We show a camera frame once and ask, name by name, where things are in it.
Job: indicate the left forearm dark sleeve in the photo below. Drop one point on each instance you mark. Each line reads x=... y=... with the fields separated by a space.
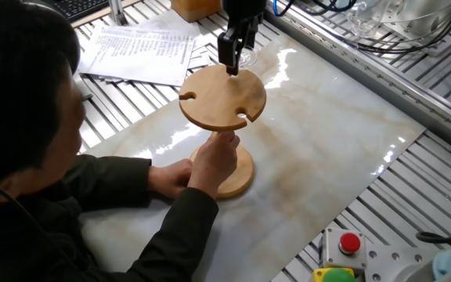
x=108 y=180

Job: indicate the clear glass jug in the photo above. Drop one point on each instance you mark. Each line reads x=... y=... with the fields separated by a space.
x=366 y=23

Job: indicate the wooden block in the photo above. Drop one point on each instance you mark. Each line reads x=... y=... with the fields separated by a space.
x=194 y=9

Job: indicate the person head dark hair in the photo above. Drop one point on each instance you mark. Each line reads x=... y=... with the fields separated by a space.
x=18 y=86

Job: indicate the person right hand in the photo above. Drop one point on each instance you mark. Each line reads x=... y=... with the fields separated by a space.
x=213 y=164

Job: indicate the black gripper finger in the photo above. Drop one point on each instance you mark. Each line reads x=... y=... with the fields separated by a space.
x=229 y=49
x=252 y=33

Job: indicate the person left hand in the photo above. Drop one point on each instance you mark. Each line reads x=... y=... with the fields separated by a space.
x=170 y=178

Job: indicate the round wooden glass rack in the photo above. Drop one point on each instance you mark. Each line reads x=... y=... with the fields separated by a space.
x=221 y=102

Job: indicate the yellow box green button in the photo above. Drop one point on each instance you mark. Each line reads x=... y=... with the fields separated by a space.
x=333 y=275

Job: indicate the black keyboard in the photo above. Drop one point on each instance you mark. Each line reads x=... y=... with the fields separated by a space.
x=80 y=8

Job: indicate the clear stemmed glass cup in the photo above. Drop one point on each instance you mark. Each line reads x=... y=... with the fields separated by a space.
x=247 y=56

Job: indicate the large printed paper sheet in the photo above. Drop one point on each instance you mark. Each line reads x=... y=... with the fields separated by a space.
x=139 y=55

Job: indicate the white paper sheet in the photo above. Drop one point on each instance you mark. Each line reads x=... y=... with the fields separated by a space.
x=200 y=58
x=182 y=25

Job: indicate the aluminium frame rail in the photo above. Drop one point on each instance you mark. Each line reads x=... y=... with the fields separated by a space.
x=405 y=90

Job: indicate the silver base mounting plate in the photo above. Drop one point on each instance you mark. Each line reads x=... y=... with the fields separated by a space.
x=382 y=266

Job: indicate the marble pattern slab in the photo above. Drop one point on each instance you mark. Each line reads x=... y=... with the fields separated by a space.
x=307 y=156

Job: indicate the silver metal stand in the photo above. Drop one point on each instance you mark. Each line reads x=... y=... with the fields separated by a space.
x=116 y=11

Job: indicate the right forearm dark sleeve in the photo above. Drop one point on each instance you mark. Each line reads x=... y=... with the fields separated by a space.
x=170 y=239

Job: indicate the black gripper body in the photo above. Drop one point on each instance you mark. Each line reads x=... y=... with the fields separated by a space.
x=243 y=8

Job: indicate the grey box red button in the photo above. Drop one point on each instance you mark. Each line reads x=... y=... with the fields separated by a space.
x=345 y=248

